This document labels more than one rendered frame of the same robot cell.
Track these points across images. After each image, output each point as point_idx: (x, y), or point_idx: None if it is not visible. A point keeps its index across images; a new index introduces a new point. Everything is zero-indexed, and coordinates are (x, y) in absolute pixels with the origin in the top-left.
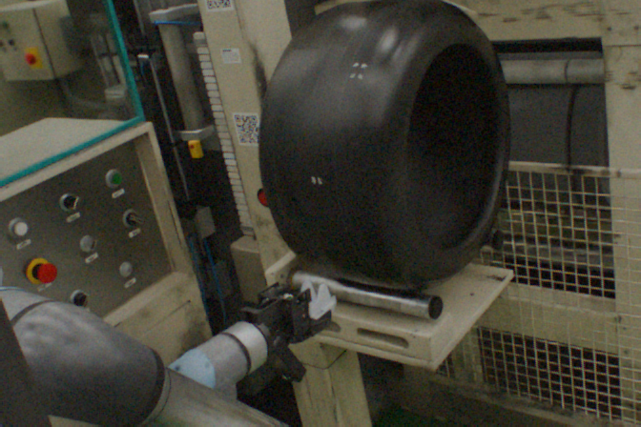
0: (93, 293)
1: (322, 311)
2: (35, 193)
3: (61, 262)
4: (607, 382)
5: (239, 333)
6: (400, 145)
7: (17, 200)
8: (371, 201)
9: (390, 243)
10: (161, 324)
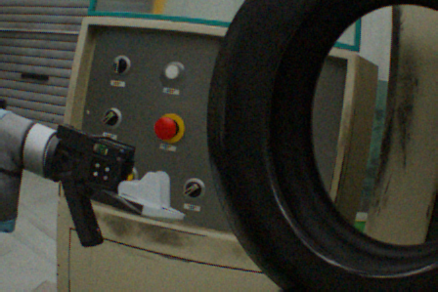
0: (214, 196)
1: (136, 200)
2: (210, 51)
3: (197, 138)
4: None
5: (38, 126)
6: (275, 29)
7: (189, 47)
8: (216, 83)
9: (220, 162)
10: (248, 273)
